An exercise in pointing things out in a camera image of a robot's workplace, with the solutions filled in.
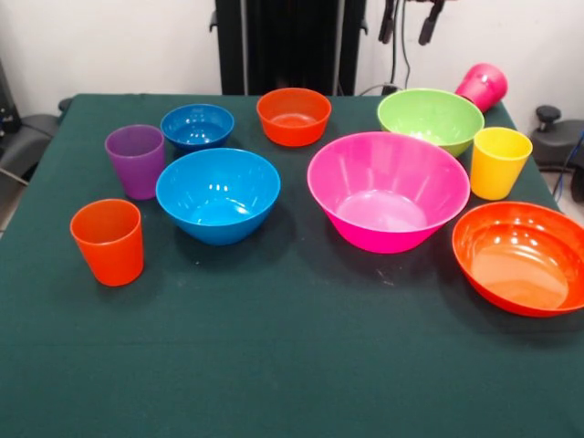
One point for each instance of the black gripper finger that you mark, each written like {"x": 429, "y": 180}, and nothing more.
{"x": 388, "y": 23}
{"x": 430, "y": 23}

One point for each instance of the green bowl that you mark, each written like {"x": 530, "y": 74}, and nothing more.
{"x": 429, "y": 118}

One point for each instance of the pink cup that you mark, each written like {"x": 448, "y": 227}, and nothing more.
{"x": 483, "y": 86}

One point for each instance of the small orange bowl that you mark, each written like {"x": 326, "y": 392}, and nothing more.
{"x": 292, "y": 123}

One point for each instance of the yellow cup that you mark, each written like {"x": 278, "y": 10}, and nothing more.
{"x": 497, "y": 169}

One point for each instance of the large pink bowl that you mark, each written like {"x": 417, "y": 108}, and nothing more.
{"x": 388, "y": 201}

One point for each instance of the small dark blue bowl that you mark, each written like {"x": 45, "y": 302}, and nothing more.
{"x": 196, "y": 125}

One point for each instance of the light blue bowl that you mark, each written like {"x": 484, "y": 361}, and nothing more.
{"x": 214, "y": 201}

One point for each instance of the large shallow orange bowl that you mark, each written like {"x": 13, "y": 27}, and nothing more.
{"x": 515, "y": 260}

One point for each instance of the purple cup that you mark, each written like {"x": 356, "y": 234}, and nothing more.
{"x": 137, "y": 169}

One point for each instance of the dark green table cloth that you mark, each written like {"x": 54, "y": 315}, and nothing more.
{"x": 292, "y": 342}

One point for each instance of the orange cup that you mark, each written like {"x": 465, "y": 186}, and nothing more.
{"x": 109, "y": 246}

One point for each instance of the black pedestal leg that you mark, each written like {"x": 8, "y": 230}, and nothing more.
{"x": 556, "y": 146}
{"x": 27, "y": 137}

